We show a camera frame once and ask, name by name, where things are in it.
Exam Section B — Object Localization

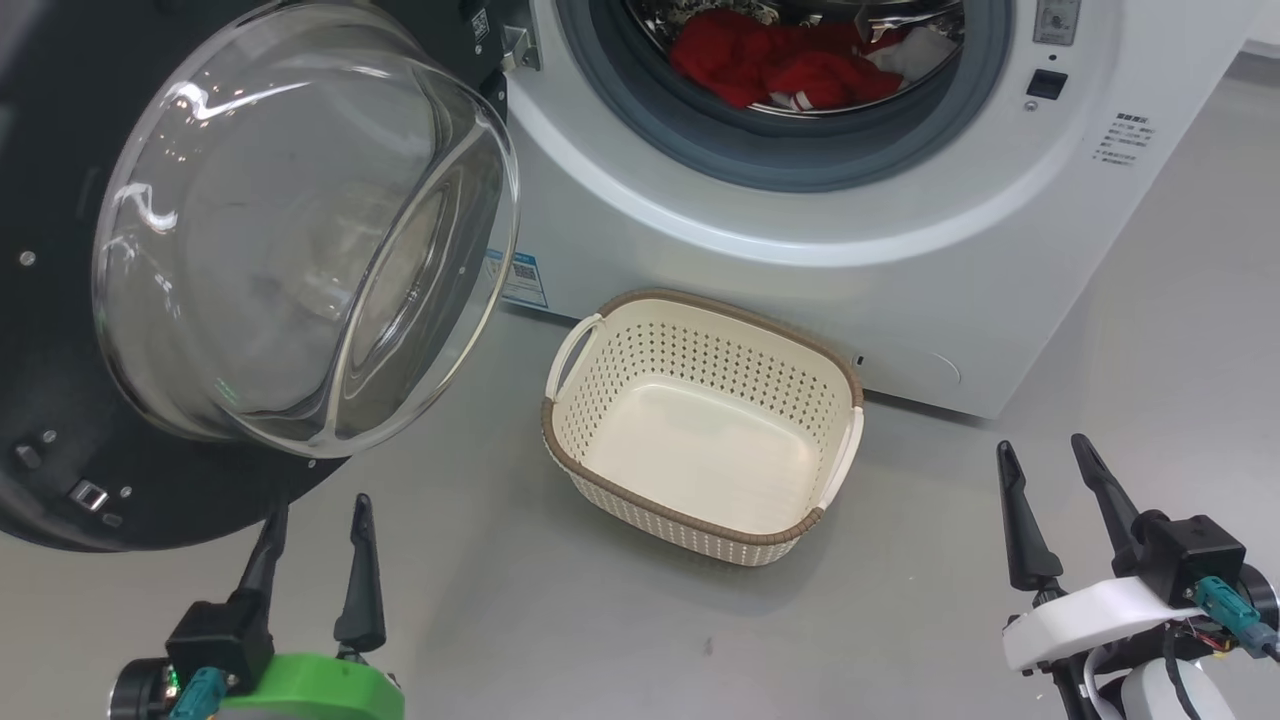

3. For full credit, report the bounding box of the washing machine glass door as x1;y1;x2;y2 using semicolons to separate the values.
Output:
0;0;531;553

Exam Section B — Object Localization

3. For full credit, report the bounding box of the printed text label sticker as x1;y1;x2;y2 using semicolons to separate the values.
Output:
1095;112;1158;166

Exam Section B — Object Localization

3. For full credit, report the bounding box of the cream perforated basket brown rim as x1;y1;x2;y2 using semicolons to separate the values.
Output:
541;288;865;567

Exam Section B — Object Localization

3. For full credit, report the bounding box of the grey rating sticker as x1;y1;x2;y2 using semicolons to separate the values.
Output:
1033;0;1081;46

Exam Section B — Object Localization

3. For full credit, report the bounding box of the white front-load washing machine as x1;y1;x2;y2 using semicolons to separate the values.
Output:
480;0;1261;419

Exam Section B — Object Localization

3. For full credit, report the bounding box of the round drain filter cover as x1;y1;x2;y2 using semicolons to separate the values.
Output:
900;350;963;391

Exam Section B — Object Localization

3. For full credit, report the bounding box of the right camera cable teal plug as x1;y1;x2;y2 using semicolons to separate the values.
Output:
1190;577;1280;663

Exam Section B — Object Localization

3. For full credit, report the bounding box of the blue energy label sticker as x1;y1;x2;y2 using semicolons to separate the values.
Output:
487;250;549;309

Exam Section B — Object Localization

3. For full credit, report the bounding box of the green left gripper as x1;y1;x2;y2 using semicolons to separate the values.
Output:
218;493;406;720

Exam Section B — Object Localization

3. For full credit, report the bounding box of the white cloth garment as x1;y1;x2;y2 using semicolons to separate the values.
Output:
868;27;961;83

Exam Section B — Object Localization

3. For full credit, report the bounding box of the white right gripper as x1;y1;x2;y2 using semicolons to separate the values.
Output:
996;433;1206;673

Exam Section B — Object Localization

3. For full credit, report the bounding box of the red garment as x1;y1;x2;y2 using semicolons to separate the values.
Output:
668;10;906;111

